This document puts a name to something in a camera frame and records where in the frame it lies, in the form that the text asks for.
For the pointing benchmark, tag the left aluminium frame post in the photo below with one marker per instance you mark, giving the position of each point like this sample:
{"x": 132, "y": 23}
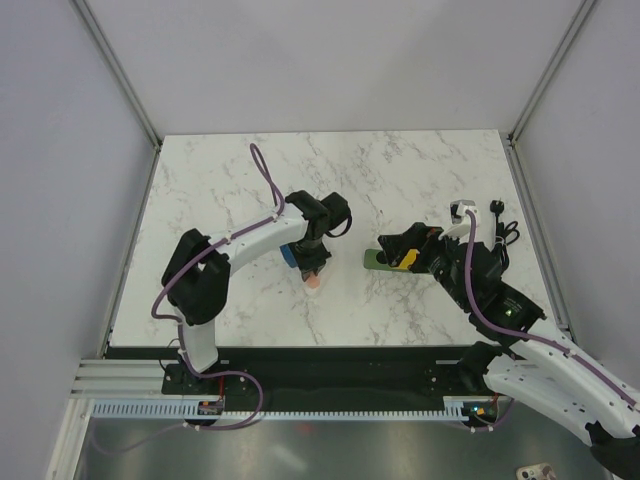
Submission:
{"x": 106, "y": 51}

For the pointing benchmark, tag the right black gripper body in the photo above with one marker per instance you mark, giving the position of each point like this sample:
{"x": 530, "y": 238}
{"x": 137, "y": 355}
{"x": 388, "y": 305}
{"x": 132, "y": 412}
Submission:
{"x": 435, "y": 258}

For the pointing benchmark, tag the white cable duct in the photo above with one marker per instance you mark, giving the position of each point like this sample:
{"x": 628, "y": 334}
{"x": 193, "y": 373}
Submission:
{"x": 193, "y": 409}

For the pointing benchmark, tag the white power strip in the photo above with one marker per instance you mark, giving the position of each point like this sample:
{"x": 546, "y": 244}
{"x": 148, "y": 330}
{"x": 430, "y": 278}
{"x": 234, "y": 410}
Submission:
{"x": 324, "y": 275}

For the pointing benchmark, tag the pink charger plug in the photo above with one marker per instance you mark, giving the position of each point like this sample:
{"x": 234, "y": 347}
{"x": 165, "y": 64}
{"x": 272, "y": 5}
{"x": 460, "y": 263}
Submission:
{"x": 313, "y": 282}

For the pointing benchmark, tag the blue cube adapter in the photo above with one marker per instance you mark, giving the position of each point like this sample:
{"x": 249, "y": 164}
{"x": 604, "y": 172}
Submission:
{"x": 288, "y": 256}

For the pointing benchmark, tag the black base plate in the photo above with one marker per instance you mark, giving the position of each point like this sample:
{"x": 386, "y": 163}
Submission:
{"x": 329, "y": 378}

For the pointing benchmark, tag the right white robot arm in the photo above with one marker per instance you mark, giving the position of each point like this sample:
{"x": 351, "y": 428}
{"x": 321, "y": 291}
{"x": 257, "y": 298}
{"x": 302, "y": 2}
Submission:
{"x": 527, "y": 357}

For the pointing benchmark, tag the yellow cube adapter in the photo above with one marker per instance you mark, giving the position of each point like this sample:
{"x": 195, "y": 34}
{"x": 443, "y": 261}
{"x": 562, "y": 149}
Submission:
{"x": 408, "y": 260}

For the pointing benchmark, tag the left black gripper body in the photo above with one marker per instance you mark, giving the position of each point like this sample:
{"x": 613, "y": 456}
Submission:
{"x": 310, "y": 255}

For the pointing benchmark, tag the aluminium frame post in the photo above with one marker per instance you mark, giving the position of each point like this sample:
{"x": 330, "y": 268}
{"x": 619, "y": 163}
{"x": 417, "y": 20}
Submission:
{"x": 106, "y": 51}
{"x": 569, "y": 37}

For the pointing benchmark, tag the green power strip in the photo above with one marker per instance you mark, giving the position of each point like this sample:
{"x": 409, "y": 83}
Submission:
{"x": 370, "y": 263}

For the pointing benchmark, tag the right aluminium frame post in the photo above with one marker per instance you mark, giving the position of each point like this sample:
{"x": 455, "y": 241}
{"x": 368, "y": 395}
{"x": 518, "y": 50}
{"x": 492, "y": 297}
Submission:
{"x": 569, "y": 37}

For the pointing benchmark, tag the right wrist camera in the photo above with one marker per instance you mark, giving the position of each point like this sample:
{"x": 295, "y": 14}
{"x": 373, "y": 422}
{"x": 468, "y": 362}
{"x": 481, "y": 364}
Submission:
{"x": 462, "y": 212}

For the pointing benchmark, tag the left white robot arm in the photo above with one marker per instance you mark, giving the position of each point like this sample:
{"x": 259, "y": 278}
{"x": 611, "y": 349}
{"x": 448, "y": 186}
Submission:
{"x": 196, "y": 280}

